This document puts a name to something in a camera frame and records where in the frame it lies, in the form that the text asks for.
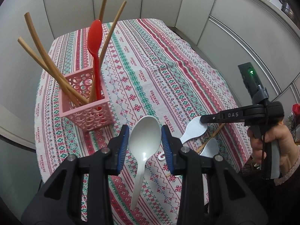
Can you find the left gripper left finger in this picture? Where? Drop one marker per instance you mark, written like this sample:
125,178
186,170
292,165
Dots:
78,191

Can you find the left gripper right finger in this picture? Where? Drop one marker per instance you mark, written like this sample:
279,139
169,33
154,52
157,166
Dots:
212,192

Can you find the white plastic spoon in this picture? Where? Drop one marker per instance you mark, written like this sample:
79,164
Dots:
195,128
144,142
209,149

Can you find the red plastic spoon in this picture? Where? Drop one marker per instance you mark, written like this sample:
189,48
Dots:
94,40

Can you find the white kitchen cabinets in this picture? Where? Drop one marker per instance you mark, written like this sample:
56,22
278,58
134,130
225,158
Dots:
227,33

